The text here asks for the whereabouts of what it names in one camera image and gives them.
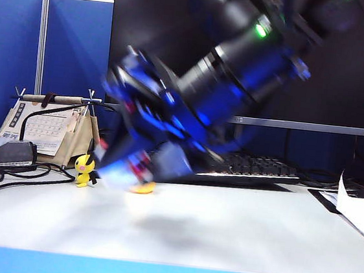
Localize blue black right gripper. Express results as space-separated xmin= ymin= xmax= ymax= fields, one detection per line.
xmin=91 ymin=43 xmax=253 ymax=191

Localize yellow rubber duck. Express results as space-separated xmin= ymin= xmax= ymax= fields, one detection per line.
xmin=129 ymin=179 xmax=157 ymax=196

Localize yellow Pichu figure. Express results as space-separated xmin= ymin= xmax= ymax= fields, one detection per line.
xmin=71 ymin=137 xmax=102 ymax=190

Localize beige tent-shaped desk calendar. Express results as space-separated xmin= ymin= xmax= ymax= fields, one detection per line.
xmin=0 ymin=80 xmax=108 ymax=171

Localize black mechanical keyboard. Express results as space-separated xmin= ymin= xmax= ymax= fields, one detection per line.
xmin=193 ymin=147 xmax=302 ymax=189

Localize black power adapter box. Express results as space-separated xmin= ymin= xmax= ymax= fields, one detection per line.
xmin=0 ymin=138 xmax=40 ymax=171

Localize large black computer monitor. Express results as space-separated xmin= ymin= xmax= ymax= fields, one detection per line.
xmin=102 ymin=0 xmax=364 ymax=138

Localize folded white paper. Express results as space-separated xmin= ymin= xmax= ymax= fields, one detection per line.
xmin=331 ymin=170 xmax=364 ymax=245

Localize thick black cable with tag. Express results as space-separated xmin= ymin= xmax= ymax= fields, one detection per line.
xmin=18 ymin=94 xmax=118 ymax=151

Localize black cable with USB plug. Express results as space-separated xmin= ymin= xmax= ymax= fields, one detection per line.
xmin=0 ymin=158 xmax=77 ymax=209

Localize black looped cable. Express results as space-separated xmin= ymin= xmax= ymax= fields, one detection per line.
xmin=0 ymin=159 xmax=52 ymax=195

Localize silver partition post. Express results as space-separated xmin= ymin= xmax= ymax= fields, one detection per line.
xmin=32 ymin=0 xmax=51 ymax=96

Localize thin black cables by monitor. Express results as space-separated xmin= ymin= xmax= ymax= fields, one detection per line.
xmin=279 ymin=128 xmax=364 ymax=192

